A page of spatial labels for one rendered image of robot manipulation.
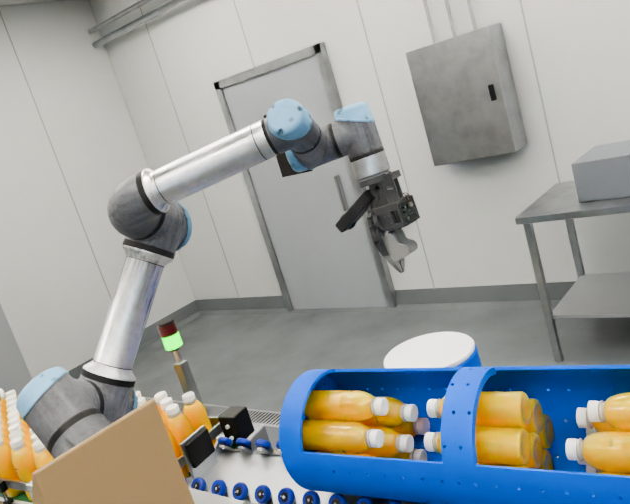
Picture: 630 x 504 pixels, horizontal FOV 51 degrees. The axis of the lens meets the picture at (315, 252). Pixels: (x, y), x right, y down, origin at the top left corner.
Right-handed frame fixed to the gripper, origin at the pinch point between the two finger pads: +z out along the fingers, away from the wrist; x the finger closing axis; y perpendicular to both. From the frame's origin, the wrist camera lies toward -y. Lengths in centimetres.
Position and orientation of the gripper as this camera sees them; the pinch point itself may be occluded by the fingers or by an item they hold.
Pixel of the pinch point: (397, 267)
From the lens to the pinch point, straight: 142.5
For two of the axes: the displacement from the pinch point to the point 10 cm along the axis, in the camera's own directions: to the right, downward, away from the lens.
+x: 5.8, -3.1, 7.6
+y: 7.4, -1.9, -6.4
